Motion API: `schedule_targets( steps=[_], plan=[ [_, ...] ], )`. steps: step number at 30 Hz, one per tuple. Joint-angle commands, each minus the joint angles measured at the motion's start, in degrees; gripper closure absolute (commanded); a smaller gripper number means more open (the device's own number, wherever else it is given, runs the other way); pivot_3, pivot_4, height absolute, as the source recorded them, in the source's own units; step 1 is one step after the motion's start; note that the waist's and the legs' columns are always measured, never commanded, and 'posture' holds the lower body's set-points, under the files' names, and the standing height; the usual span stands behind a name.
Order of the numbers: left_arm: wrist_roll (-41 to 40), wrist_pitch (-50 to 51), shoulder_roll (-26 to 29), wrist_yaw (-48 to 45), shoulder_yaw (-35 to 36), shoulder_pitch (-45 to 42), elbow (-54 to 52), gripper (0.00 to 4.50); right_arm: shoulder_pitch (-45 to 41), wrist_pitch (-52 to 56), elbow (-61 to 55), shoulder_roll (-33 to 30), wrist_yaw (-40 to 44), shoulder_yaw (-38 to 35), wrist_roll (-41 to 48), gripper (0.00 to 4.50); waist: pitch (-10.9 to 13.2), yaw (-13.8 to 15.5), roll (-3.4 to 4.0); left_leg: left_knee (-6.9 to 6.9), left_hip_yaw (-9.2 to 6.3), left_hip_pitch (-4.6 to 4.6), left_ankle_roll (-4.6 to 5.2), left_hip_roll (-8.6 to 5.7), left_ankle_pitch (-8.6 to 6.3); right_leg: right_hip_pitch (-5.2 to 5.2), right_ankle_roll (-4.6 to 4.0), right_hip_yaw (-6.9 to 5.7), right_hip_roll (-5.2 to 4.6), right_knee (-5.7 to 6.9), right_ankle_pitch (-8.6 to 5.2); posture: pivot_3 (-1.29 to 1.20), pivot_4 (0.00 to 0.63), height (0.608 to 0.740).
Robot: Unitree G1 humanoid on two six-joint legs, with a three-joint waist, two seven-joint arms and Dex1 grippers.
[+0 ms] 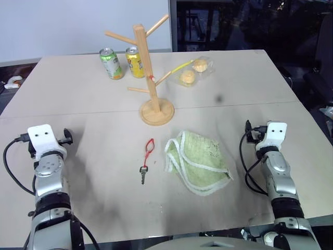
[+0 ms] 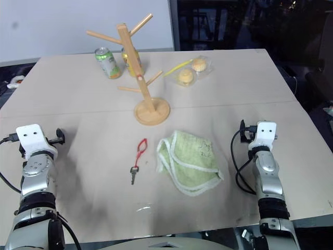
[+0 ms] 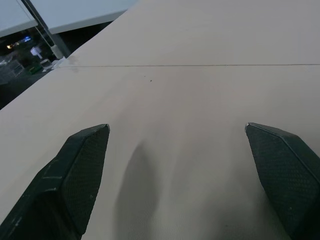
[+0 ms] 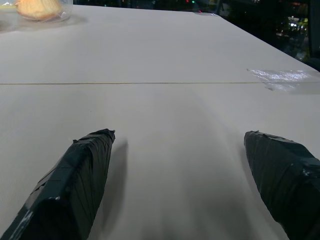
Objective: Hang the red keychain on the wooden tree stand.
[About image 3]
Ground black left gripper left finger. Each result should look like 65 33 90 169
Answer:
0 123 111 240

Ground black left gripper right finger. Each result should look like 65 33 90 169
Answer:
244 122 320 240

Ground small clear cup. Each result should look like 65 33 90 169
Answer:
39 59 53 70

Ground white roller window blind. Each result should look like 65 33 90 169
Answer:
0 0 140 38

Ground white chain weight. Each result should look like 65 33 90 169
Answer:
50 44 63 60

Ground beaded blind pull chain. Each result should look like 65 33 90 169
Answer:
15 0 56 47

